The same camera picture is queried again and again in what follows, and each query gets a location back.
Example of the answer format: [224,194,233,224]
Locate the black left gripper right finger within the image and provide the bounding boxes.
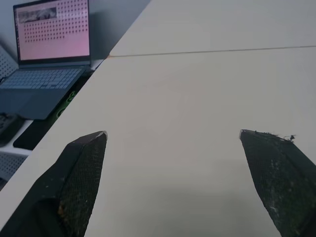
[238,128,316,237]

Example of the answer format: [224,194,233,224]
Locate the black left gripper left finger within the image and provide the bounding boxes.
[0,130,109,237]

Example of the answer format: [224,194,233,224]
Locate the black game controller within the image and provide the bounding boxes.
[0,112,25,146]

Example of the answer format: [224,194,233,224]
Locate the dark blue open laptop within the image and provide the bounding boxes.
[0,0,92,120]

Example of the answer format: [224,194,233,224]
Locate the white perforated metal panel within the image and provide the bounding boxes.
[0,44,20,79]

